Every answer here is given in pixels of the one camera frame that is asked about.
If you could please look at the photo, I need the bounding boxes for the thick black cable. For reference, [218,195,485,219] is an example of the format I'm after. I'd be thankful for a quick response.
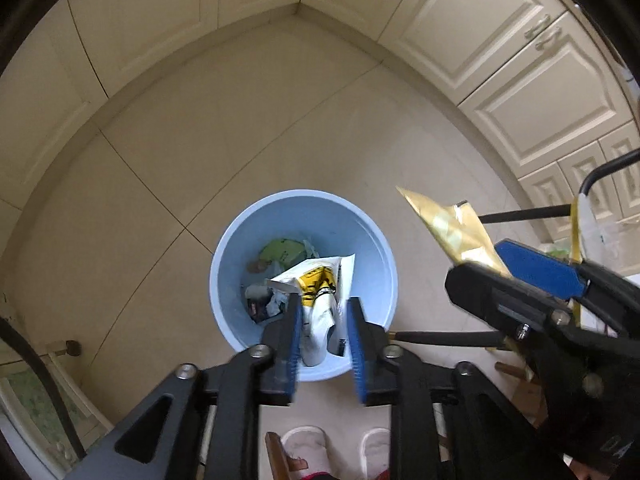
[0,317,88,461]

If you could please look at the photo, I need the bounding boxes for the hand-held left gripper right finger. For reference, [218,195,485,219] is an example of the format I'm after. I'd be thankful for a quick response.
[346,297,576,480]

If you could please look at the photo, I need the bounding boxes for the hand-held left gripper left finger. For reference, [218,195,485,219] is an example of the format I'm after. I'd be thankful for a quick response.
[62,291,303,480]

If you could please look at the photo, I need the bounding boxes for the white framed floral panel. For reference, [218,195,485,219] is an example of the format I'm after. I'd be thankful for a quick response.
[0,340,116,480]

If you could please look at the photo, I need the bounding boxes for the white slipper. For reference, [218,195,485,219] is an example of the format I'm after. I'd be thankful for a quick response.
[280,426,328,480]

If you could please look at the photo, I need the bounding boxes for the dark wrapper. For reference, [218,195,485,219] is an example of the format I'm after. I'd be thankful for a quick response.
[245,282,286,323]

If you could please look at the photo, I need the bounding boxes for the wooden stool leg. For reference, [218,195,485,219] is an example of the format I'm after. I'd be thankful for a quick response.
[495,360,548,428]

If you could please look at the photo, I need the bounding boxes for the cream stove base cabinets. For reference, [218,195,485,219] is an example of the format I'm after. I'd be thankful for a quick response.
[300,0,640,241]

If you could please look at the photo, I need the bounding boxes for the gold foil wrapper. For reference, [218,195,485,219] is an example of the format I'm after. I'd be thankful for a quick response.
[396,186,516,281]

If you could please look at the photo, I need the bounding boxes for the green wrapper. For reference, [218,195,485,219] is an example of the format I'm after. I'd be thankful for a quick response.
[259,239,308,273]

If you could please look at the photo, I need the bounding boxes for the white and yellow packet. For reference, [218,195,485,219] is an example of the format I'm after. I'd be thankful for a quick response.
[265,254,357,367]

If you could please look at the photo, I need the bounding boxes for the blue plastic bin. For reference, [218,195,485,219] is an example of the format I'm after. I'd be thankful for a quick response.
[209,190,399,382]

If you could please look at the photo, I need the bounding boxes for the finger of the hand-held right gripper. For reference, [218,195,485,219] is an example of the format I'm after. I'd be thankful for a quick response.
[445,261,576,342]
[495,240,640,331]

